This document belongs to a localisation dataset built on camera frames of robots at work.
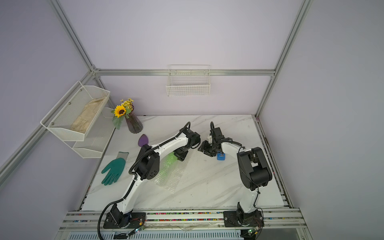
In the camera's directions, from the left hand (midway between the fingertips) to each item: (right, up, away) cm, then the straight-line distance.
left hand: (173, 156), depth 91 cm
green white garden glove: (-35, -7, 0) cm, 36 cm away
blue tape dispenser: (+30, 0, +2) cm, 30 cm away
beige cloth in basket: (-46, +21, -15) cm, 52 cm away
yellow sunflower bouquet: (-32, +28, -1) cm, 43 cm away
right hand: (+18, +2, +4) cm, 19 cm away
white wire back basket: (+9, +49, +4) cm, 50 cm away
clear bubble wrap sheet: (-1, -9, -2) cm, 9 cm away
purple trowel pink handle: (-24, +9, +14) cm, 29 cm away
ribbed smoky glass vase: (-30, +21, +13) cm, 39 cm away
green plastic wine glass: (-1, -1, -4) cm, 5 cm away
